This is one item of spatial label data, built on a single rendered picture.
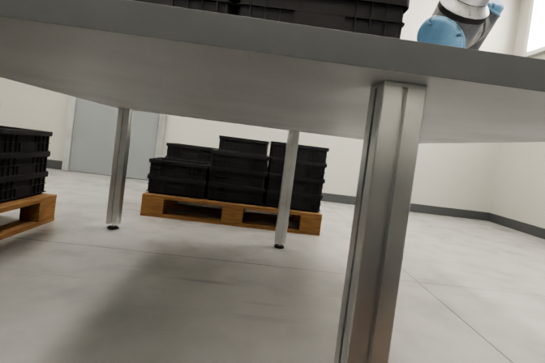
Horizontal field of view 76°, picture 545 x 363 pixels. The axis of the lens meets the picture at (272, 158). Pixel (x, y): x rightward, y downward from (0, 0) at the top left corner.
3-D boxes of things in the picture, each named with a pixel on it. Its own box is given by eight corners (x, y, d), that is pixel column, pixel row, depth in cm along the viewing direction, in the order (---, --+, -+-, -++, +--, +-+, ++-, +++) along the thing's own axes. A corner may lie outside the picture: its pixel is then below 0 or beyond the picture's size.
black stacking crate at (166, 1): (243, 60, 110) (247, 23, 109) (229, 27, 80) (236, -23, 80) (118, 44, 111) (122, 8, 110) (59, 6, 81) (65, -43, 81)
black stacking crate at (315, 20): (231, 27, 80) (237, -23, 80) (244, 60, 110) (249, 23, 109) (405, 49, 79) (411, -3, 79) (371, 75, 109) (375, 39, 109)
